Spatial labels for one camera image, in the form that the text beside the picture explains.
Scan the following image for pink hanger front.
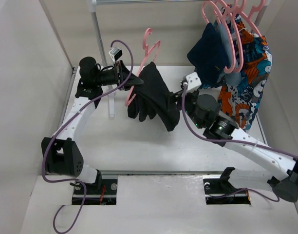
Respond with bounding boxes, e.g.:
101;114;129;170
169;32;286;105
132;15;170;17
201;0;236;74

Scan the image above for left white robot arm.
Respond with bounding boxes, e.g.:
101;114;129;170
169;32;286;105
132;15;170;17
41;57;144;194

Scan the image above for grey blue garment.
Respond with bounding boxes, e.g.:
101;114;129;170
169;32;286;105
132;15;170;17
216;24;242;86

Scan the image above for navy blue shorts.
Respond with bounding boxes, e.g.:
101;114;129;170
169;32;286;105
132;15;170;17
187;23;229;87

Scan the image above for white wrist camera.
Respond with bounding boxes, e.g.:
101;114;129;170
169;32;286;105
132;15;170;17
109;46;123;62
186;72;202;92

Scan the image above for white rack base foot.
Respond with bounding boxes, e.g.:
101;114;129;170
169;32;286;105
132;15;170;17
108;91;116;118

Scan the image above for colourful patterned shorts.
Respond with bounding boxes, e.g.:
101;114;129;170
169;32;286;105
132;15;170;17
202;15;272;132

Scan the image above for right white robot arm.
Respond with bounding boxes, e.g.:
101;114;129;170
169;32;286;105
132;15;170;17
167;89;298;203

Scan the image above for pink hanger back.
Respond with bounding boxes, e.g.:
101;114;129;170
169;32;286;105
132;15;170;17
232;0;266;37

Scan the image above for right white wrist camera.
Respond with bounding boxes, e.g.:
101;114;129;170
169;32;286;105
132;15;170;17
186;72;202;92

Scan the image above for black trousers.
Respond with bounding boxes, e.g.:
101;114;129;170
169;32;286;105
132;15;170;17
128;62;180;132

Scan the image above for grey rack pole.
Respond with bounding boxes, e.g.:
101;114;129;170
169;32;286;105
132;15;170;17
88;0;107;67
251;0;271;29

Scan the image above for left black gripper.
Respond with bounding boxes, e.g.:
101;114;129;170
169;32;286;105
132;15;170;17
94;60;144;91

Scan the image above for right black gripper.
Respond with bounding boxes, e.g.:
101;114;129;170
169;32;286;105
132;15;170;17
162;87;203;129

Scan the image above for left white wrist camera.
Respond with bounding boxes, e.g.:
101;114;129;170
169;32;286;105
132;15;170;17
109;46;123;62

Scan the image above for pink hanger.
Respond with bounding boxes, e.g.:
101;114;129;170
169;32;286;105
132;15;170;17
201;0;236;74
215;0;243;74
124;28;161;107
232;0;266;37

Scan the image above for grey rack pole left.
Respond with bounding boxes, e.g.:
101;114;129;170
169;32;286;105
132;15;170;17
88;0;107;67

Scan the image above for grey rack pole right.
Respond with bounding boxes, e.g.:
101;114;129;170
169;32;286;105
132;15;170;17
251;0;271;29

